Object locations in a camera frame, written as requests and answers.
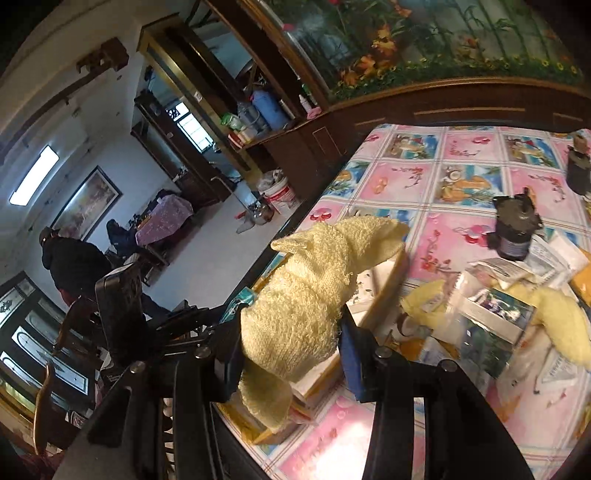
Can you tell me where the ceiling light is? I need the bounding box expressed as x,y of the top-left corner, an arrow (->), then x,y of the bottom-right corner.
9,145 -> 61,206

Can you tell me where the white plastic packet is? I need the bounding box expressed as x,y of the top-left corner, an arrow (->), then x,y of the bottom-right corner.
499,342 -> 591,418

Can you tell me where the red and white box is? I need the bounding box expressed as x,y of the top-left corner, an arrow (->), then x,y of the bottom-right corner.
228,127 -> 257,148

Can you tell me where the steel kettle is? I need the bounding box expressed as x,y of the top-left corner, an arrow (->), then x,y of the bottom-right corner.
247,198 -> 274,227

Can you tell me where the table with floral cloth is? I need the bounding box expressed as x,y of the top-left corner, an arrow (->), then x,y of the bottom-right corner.
136,194 -> 195,248

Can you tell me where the small black electric motor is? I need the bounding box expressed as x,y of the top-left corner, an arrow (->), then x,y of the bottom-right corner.
566,131 -> 591,195

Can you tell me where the aquarium with plants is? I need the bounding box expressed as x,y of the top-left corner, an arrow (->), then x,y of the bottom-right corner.
268,0 -> 591,101

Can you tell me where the glass panel door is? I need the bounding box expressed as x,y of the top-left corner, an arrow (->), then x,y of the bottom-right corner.
0,272 -> 91,402

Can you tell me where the dark wooden cabinet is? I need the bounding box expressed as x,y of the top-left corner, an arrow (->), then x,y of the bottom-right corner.
131,0 -> 591,213

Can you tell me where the light blue wet wipes packet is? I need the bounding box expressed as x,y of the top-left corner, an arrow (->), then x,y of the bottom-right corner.
221,287 -> 257,324

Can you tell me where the white bucket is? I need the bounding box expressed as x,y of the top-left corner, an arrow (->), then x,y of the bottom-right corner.
263,175 -> 302,216

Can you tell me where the wooden chair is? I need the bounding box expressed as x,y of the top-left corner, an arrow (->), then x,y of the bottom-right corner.
32,295 -> 116,457

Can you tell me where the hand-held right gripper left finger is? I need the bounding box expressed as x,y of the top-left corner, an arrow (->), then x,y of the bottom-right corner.
85,322 -> 245,480

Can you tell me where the blue thermos flask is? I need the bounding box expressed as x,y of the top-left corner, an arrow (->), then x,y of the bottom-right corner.
252,90 -> 290,130

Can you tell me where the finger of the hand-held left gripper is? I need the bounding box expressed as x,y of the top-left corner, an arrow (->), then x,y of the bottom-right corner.
159,323 -> 223,352
150,301 -> 242,331

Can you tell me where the printed tablecloth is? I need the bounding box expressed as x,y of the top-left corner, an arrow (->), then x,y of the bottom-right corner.
217,124 -> 591,480

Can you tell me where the window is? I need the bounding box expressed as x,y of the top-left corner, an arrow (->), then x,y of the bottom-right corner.
177,104 -> 209,154

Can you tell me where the clear zip bag tropical print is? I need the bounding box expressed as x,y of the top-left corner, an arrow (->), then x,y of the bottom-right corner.
443,272 -> 536,380

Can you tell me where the grey water jug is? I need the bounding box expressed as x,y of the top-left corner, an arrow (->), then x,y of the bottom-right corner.
238,102 -> 267,133

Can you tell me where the white printed sachet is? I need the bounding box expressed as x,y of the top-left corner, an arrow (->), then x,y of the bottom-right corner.
467,257 -> 529,291
526,230 -> 578,283

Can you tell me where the light blue printed packet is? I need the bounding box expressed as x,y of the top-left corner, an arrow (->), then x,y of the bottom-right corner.
418,337 -> 454,371

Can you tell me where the framed picture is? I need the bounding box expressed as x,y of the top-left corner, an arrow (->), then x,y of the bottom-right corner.
51,166 -> 123,241

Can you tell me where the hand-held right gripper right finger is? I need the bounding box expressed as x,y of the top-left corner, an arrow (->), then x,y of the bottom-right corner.
338,305 -> 533,480

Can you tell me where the yellow-taped cardboard box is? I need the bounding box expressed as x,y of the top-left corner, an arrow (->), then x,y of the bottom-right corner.
222,251 -> 409,446

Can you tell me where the person's left hand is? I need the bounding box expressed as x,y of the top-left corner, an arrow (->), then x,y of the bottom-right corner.
160,395 -> 176,463

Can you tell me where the large black electric motor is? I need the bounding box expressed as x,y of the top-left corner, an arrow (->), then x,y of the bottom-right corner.
487,187 -> 544,261

